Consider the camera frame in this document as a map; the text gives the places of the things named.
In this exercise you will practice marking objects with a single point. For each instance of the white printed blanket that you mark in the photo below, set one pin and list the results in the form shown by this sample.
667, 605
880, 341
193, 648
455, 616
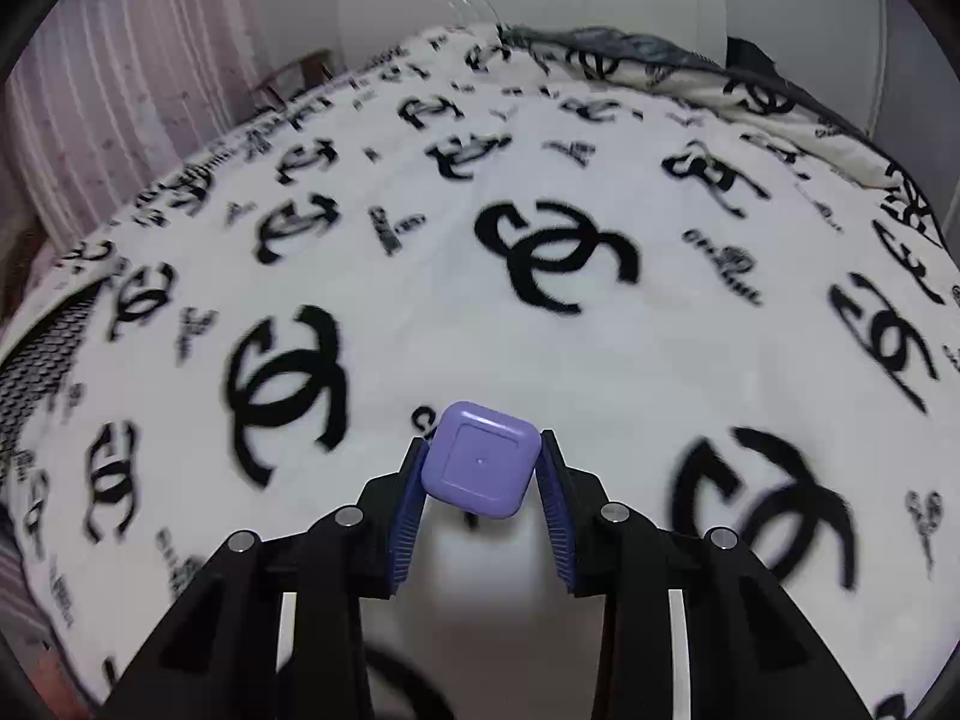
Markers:
420, 315

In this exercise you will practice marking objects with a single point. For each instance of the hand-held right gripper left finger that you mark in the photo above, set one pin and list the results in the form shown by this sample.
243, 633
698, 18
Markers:
403, 532

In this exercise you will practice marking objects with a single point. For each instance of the grey printed quilt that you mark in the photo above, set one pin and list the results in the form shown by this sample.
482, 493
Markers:
622, 49

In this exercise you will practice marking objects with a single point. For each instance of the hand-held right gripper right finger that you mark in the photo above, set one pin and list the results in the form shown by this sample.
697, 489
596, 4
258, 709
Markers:
559, 532

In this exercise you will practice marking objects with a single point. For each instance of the pale pink curtain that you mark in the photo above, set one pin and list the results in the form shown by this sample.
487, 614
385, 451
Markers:
112, 75

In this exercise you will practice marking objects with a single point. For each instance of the black mesh patterned sheet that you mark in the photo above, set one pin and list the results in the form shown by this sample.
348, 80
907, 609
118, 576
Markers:
45, 367

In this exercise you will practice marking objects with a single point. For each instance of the purple square plastic box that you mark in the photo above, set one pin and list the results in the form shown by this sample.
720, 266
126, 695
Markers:
480, 461

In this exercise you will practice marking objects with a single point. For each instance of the wooden chair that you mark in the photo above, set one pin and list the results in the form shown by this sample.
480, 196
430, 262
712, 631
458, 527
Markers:
292, 79

